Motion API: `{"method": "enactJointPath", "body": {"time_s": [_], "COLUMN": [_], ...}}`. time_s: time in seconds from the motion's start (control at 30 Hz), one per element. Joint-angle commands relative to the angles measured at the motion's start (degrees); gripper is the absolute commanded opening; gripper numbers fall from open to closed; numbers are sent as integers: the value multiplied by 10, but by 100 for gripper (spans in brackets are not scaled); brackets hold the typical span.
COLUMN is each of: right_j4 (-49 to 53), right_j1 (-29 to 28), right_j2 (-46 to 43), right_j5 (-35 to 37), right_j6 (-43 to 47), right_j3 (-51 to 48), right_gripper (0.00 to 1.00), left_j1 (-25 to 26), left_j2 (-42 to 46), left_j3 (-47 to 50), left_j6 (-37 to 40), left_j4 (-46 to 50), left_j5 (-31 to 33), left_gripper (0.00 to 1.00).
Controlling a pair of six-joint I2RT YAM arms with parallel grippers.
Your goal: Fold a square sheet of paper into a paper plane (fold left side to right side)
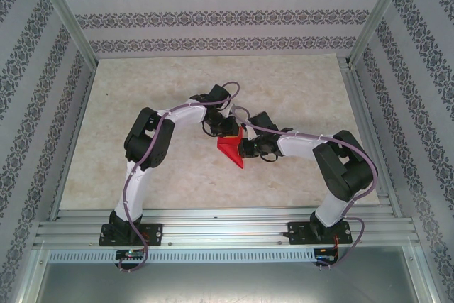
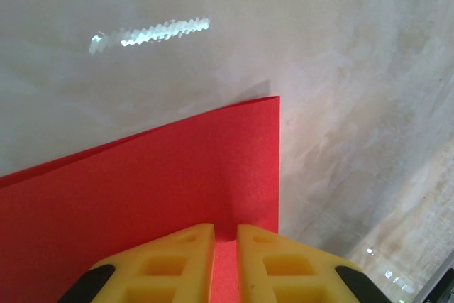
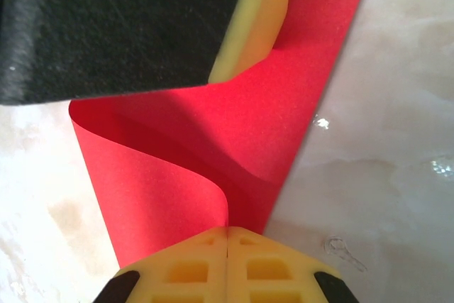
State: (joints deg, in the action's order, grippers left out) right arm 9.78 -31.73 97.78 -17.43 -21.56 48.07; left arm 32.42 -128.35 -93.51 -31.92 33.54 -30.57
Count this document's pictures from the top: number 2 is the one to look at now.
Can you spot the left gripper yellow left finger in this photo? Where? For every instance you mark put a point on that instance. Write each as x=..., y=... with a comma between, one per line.
x=159, y=274

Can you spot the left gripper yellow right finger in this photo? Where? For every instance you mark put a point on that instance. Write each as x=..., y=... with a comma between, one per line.
x=294, y=274

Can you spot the red cloth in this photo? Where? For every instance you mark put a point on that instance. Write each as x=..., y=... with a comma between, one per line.
x=142, y=182

